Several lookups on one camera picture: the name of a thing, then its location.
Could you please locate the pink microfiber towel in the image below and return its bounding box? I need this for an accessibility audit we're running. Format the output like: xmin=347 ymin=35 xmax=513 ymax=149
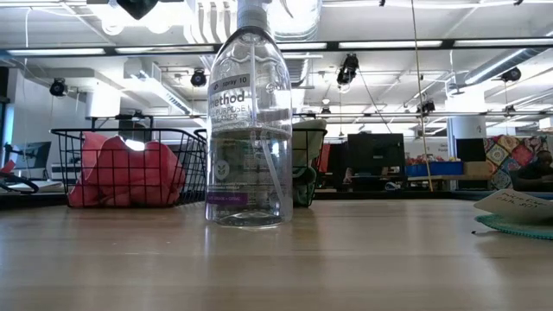
xmin=67 ymin=131 xmax=111 ymax=208
xmin=101 ymin=136 xmax=187 ymax=206

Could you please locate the mint green microfiber towel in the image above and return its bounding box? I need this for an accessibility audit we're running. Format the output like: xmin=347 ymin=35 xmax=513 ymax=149
xmin=292 ymin=119 xmax=328 ymax=169
xmin=474 ymin=213 xmax=553 ymax=241
xmin=292 ymin=166 xmax=319 ymax=207

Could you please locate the grey computer monitor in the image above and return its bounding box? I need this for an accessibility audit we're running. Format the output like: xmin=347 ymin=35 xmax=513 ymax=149
xmin=8 ymin=141 xmax=52 ymax=172

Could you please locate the clear spray bottle white trigger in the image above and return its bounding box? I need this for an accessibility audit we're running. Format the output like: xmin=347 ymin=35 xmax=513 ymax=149
xmin=205 ymin=0 xmax=295 ymax=229

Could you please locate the black computer monitor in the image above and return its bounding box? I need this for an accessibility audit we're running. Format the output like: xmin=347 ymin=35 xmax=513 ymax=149
xmin=346 ymin=132 xmax=406 ymax=170

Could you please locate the blue storage bin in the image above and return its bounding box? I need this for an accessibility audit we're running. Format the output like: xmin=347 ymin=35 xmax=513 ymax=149
xmin=405 ymin=160 xmax=464 ymax=177

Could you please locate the white round column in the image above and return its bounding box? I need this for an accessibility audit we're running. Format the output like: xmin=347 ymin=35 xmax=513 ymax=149
xmin=447 ymin=115 xmax=487 ymax=139

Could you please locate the cardboard box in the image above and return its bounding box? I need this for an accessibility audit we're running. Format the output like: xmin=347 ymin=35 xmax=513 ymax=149
xmin=462 ymin=161 xmax=487 ymax=176

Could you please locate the colourful patchwork quilt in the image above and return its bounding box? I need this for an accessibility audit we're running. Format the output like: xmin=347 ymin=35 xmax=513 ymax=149
xmin=483 ymin=134 xmax=553 ymax=191

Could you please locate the white handwritten paper card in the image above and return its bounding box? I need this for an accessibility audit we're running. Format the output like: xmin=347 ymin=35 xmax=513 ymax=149
xmin=473 ymin=188 xmax=553 ymax=225

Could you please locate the person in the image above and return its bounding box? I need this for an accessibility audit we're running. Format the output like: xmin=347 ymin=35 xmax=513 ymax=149
xmin=509 ymin=149 xmax=553 ymax=194

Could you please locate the black overhead frame rail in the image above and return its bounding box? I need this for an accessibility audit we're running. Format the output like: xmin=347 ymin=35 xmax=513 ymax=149
xmin=0 ymin=37 xmax=553 ymax=58

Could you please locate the black wire basket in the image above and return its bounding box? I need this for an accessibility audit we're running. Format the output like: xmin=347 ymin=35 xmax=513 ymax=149
xmin=50 ymin=127 xmax=207 ymax=208
xmin=194 ymin=127 xmax=328 ymax=207

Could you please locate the black looped cable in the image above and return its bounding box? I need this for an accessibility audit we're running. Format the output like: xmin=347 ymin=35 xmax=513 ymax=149
xmin=0 ymin=171 xmax=40 ymax=194

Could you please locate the yellow hanging cable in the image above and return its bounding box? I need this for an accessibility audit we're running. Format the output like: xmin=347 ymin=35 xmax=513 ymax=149
xmin=410 ymin=0 xmax=434 ymax=192

